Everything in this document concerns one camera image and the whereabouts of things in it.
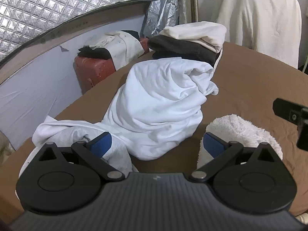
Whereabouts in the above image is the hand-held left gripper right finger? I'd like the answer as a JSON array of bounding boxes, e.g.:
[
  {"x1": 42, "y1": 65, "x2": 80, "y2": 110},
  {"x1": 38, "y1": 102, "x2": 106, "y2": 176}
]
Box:
[{"x1": 188, "y1": 132, "x2": 277, "y2": 183}]

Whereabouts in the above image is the white patterned garment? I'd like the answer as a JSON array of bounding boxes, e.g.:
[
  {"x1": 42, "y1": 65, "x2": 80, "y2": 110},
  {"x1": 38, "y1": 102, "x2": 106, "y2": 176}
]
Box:
[{"x1": 84, "y1": 31, "x2": 145, "y2": 69}]

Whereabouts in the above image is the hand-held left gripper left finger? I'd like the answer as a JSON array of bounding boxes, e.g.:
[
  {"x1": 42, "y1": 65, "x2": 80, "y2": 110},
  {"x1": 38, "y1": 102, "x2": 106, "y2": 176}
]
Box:
[{"x1": 36, "y1": 132, "x2": 126, "y2": 181}]

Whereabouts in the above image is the pale blue brown-trimmed headboard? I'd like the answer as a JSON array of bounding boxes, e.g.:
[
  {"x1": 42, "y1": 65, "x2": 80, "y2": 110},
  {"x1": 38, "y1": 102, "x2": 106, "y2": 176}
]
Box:
[{"x1": 0, "y1": 0, "x2": 158, "y2": 151}]

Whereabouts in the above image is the dark grey folded sweater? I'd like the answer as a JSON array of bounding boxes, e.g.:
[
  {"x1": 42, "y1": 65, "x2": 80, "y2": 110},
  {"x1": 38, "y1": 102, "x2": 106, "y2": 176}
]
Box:
[{"x1": 147, "y1": 36, "x2": 220, "y2": 66}]

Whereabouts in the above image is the beige curtain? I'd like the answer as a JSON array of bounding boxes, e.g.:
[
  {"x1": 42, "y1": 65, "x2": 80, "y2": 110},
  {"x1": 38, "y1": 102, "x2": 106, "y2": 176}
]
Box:
[{"x1": 178, "y1": 0, "x2": 199, "y2": 25}]

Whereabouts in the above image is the silver quilted insulation sheet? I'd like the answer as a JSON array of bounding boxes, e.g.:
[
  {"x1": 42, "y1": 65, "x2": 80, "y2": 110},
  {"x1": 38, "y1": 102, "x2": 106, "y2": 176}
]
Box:
[{"x1": 0, "y1": 0, "x2": 159, "y2": 62}]

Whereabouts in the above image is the small red case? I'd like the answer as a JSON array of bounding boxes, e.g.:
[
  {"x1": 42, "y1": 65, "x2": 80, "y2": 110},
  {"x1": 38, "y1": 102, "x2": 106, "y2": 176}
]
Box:
[{"x1": 140, "y1": 38, "x2": 151, "y2": 53}]

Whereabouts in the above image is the red suitcase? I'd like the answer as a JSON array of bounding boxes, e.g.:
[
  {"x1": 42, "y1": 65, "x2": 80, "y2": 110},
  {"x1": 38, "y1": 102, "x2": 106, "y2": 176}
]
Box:
[{"x1": 74, "y1": 55, "x2": 117, "y2": 94}]

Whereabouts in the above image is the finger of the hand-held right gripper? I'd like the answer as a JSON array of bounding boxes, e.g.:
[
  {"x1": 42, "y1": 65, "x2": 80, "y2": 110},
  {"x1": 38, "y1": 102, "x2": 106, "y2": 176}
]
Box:
[{"x1": 273, "y1": 98, "x2": 308, "y2": 150}]

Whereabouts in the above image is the silver crinkled cover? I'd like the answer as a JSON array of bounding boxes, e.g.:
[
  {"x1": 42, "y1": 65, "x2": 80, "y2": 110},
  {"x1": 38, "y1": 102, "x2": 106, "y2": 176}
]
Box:
[{"x1": 144, "y1": 0, "x2": 180, "y2": 33}]

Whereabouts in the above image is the white t-shirt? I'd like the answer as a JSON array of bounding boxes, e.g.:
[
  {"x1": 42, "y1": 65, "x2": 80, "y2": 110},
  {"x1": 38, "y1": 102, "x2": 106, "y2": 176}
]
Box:
[{"x1": 101, "y1": 57, "x2": 219, "y2": 161}]

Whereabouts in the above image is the white fluffy towel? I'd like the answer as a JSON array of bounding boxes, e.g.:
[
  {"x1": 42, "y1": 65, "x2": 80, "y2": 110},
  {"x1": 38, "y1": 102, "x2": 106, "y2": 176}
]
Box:
[{"x1": 197, "y1": 114, "x2": 283, "y2": 171}]

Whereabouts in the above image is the black drawstring garment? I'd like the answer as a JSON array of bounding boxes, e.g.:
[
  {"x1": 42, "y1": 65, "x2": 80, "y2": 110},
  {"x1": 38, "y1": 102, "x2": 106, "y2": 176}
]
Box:
[{"x1": 153, "y1": 50, "x2": 183, "y2": 60}]

